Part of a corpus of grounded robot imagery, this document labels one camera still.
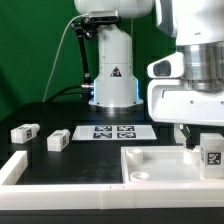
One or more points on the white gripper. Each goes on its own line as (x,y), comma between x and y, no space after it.
(170,101)

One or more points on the white square tabletop part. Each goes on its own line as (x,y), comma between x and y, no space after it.
(161,164)

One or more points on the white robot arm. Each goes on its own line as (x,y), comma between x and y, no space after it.
(187,86)

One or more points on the white U-shaped fence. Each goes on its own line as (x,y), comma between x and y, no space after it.
(128,195)

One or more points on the white tag sheet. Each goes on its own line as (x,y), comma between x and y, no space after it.
(114,132)

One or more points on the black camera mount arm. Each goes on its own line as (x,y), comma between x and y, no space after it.
(85,30)

